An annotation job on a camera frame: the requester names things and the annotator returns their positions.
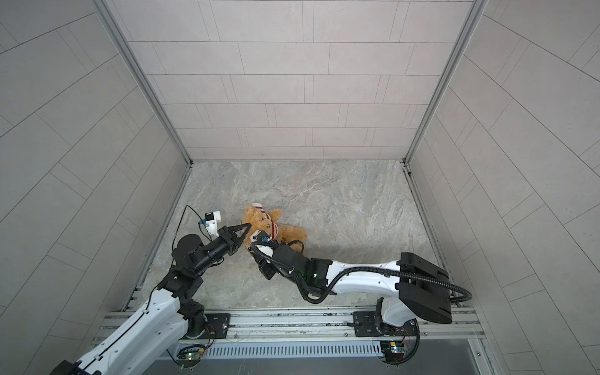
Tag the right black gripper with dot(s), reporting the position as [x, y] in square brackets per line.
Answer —
[264, 266]

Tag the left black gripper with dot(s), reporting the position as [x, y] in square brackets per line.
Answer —
[225, 238]

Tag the brown plush teddy bear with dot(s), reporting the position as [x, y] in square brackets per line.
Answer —
[293, 236]

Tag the red white striped knit sweater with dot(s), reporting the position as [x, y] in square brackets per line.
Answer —
[268, 223]

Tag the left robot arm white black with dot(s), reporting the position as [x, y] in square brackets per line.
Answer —
[169, 314]

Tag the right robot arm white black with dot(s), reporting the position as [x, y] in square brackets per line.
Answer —
[410, 288]

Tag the white ventilation grille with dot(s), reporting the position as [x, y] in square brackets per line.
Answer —
[295, 350]

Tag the left green circuit board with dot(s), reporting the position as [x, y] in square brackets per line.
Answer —
[191, 356]

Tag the green circuit board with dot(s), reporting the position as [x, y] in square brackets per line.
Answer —
[393, 352]
[191, 356]

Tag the right green circuit board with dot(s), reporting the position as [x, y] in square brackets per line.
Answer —
[393, 352]

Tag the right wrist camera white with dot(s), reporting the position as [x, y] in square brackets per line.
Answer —
[261, 243]

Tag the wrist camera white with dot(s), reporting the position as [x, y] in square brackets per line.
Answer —
[261, 243]
[211, 223]

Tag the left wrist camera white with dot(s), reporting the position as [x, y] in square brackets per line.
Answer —
[211, 223]

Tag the aluminium mounting rail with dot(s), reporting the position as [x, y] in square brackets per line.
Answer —
[329, 324]

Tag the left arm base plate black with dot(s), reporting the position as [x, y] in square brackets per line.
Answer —
[208, 326]

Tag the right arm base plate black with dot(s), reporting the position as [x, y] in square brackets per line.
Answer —
[369, 324]

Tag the left aluminium corner post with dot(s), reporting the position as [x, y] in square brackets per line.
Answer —
[109, 22]

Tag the aluminium corner post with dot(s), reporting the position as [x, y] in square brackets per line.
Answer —
[109, 22]
[469, 26]

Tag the right aluminium corner post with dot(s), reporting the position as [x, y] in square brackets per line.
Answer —
[469, 26]

